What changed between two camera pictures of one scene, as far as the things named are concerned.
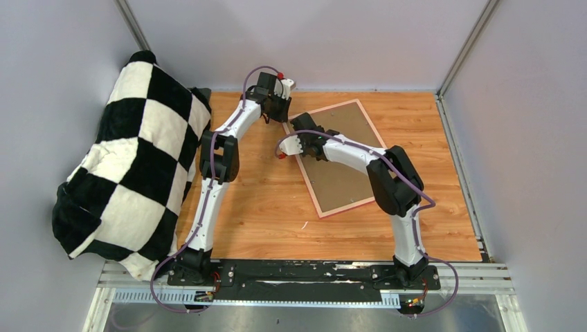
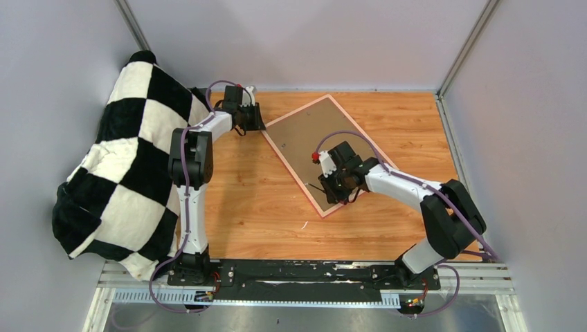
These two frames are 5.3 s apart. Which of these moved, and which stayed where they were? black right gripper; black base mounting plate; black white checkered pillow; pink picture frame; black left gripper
Moved: pink picture frame; black right gripper; black left gripper
Stayed: black white checkered pillow; black base mounting plate
